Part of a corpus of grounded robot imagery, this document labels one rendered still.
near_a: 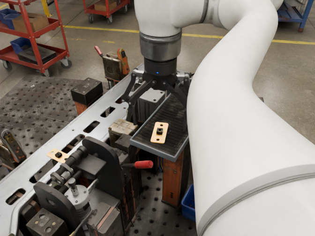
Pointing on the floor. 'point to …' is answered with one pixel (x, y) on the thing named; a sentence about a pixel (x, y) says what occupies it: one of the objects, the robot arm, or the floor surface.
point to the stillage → (294, 12)
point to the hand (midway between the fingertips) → (160, 121)
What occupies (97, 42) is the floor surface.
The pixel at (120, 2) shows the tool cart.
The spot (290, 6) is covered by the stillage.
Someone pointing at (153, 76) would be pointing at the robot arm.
